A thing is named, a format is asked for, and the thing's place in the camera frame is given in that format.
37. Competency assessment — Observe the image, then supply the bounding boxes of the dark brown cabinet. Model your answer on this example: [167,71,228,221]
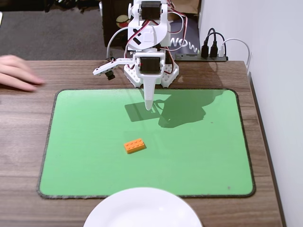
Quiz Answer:
[100,0,130,48]

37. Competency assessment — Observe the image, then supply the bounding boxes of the dark bag with WOW print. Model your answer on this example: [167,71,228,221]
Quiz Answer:
[168,17,202,56]

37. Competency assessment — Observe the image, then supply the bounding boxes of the green mat with grey edge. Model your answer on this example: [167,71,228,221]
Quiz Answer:
[36,88,257,199]

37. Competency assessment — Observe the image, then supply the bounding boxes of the white round plate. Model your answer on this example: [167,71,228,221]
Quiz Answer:
[82,187,204,227]

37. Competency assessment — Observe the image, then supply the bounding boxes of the black power strip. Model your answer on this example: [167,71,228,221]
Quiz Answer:
[174,53,230,62]

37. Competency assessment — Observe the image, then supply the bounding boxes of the black usb plug and cable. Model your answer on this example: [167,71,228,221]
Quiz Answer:
[200,32,227,59]
[207,27,219,58]

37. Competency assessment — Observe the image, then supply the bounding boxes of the orange lego block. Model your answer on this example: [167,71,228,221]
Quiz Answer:
[124,138,147,155]

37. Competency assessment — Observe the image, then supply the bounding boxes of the round yellow red sticker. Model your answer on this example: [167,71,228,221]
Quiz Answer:
[116,15,130,29]

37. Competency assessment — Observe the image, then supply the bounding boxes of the wrist camera on white bracket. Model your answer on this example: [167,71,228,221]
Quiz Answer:
[92,58,137,81]

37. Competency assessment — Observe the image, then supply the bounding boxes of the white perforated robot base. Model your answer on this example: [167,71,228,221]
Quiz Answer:
[124,56,180,88]

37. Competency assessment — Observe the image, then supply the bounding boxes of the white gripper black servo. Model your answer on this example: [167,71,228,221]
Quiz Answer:
[134,52,166,111]

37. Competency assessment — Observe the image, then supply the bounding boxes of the person's bare hand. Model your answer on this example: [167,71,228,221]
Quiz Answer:
[0,54,45,92]

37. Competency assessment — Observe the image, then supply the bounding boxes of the white usb plug and cable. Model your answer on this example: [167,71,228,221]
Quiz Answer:
[218,37,252,71]

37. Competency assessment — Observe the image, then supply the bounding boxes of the red white black servo wire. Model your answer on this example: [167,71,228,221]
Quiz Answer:
[165,4,190,52]

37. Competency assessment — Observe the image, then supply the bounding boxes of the camera usb cable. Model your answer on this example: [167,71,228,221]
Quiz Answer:
[106,26,130,62]

